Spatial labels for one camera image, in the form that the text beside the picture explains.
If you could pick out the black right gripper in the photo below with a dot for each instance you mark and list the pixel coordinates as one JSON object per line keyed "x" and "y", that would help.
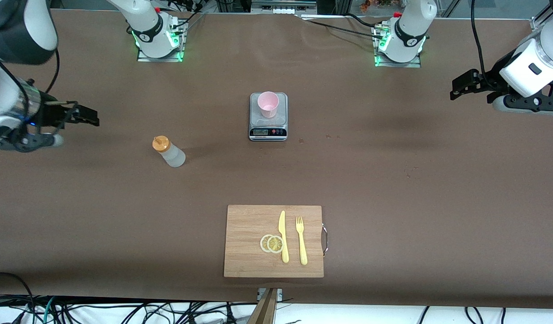
{"x": 47, "y": 114}

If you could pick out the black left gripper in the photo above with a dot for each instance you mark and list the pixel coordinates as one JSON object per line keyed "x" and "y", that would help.
{"x": 494, "y": 77}

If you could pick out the clear sauce bottle orange cap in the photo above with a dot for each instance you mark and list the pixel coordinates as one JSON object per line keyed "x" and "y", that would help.
{"x": 173, "y": 157}

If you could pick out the pink plastic cup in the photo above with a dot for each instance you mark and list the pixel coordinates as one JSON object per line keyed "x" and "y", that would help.
{"x": 268, "y": 105}

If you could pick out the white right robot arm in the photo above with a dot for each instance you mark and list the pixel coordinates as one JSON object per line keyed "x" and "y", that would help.
{"x": 146, "y": 27}

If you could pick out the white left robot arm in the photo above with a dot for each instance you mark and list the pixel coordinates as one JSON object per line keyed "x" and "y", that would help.
{"x": 411, "y": 36}

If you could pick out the brown table cover sheet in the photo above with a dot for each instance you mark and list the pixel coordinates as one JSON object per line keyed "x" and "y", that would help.
{"x": 123, "y": 202}

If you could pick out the silver digital kitchen scale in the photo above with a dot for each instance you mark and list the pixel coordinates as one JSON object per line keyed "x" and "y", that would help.
{"x": 280, "y": 128}

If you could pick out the bamboo cutting board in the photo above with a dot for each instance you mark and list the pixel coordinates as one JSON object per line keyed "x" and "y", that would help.
{"x": 245, "y": 234}

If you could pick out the white power strip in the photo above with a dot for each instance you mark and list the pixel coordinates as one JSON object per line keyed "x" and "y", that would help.
{"x": 280, "y": 8}

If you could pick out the lemon slice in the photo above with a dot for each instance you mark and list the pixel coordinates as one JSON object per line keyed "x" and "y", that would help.
{"x": 263, "y": 243}
{"x": 275, "y": 244}

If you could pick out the yellow plastic fork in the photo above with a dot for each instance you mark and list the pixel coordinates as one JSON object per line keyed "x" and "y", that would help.
{"x": 303, "y": 252}

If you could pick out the yellow plastic knife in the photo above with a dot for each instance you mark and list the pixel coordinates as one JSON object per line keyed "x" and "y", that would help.
{"x": 285, "y": 252}

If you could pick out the wooden beam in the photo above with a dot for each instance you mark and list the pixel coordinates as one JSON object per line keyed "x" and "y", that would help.
{"x": 265, "y": 312}

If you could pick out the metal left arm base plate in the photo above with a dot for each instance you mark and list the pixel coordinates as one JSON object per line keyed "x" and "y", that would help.
{"x": 415, "y": 64}

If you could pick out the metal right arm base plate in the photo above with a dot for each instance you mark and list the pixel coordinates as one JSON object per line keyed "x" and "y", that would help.
{"x": 143, "y": 58}

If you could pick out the small metal bracket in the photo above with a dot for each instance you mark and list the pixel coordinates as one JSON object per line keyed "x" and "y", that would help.
{"x": 280, "y": 293}

